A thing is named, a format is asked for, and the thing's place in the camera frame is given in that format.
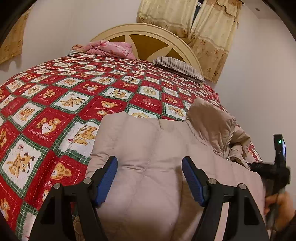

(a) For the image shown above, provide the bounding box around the beige quilted puffer jacket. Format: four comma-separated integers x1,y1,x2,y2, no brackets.
86,98,265,240

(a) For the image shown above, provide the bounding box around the right hand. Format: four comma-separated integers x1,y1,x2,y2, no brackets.
264,191,295,231

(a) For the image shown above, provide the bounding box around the red teddy bear bedspread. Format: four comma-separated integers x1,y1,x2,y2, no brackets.
0,51,265,241

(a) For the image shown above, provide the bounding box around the striped pillow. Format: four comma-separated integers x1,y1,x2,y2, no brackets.
152,56,206,84

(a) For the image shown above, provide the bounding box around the yellow floral window curtain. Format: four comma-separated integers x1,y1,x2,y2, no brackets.
137,0,242,83

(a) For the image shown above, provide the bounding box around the pink folded blanket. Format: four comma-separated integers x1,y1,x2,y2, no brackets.
69,40,136,60

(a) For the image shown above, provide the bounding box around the yellow side curtain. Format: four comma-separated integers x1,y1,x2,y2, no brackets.
0,8,32,64

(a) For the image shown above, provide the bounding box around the cream round headboard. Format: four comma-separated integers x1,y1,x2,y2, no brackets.
92,23,203,73

